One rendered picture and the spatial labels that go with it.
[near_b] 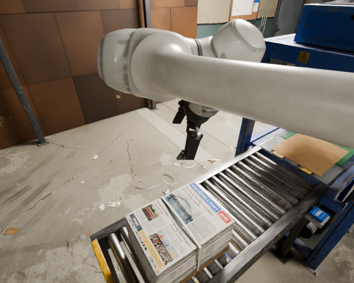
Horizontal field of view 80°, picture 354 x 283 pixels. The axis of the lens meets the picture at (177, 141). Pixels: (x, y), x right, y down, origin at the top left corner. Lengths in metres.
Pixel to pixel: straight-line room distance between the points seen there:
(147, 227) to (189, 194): 0.25
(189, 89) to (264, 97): 0.08
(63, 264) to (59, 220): 0.45
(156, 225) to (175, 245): 0.12
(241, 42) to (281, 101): 0.20
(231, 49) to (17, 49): 3.15
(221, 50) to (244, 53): 0.04
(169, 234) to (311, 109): 0.78
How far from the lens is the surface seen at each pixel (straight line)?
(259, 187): 1.47
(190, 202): 0.99
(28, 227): 2.56
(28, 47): 3.39
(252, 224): 1.27
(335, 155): 1.98
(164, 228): 0.92
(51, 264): 2.23
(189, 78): 0.24
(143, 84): 0.33
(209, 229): 0.92
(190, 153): 0.59
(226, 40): 0.39
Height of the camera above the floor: 1.81
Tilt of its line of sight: 35 degrees down
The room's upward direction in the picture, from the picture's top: straight up
